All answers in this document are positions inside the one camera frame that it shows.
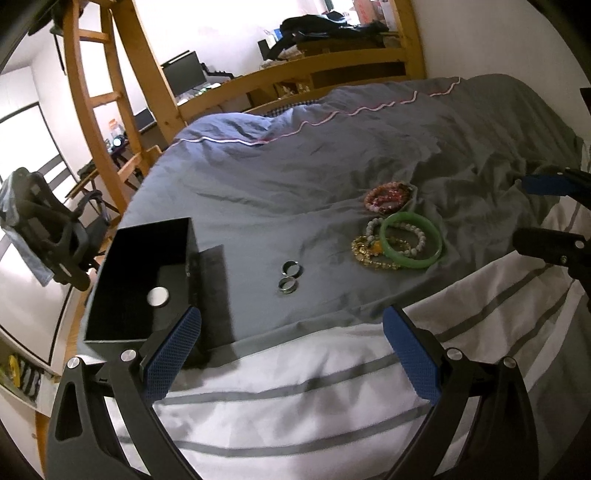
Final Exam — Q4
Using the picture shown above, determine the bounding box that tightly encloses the green jade bangle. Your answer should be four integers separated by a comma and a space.
379, 211, 443, 269

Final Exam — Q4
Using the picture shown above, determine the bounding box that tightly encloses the yellow crystal bead bracelet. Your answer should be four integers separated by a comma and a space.
351, 234, 403, 272

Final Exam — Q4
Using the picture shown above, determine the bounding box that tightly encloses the white bead bracelet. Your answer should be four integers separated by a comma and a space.
365, 216, 428, 258

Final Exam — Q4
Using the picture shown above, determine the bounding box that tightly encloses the pink and brown bead bracelet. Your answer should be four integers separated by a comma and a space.
362, 181, 413, 214

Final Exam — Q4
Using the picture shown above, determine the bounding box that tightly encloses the black jewelry box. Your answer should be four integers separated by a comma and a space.
83, 217, 202, 359

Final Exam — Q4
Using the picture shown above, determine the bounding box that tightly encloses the round silver box magnet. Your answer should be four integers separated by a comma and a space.
146, 286, 169, 308

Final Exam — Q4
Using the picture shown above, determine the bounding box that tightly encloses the white striped bed sheet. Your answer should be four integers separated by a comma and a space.
75, 197, 591, 480

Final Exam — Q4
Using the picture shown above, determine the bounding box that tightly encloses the white shelf unit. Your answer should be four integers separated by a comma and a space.
0, 322, 61, 416

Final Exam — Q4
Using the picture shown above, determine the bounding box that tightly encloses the black office chair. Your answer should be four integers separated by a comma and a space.
1, 168, 110, 291

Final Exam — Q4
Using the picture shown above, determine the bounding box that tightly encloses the grey duvet cover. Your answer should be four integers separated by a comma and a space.
122, 74, 583, 347

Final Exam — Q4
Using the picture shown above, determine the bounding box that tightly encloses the wooden ladder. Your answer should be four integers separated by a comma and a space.
62, 1, 161, 214

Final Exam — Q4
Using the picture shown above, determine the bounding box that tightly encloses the light blue cloth on chair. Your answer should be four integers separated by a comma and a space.
0, 174, 56, 288

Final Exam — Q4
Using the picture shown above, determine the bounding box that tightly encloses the black computer monitor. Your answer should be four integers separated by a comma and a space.
161, 51, 206, 97

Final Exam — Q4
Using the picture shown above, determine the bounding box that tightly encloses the black clothes pile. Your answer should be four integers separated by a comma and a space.
263, 14, 388, 60

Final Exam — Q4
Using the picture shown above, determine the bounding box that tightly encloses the wooden bunk bed frame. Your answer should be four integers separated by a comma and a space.
110, 1, 427, 142

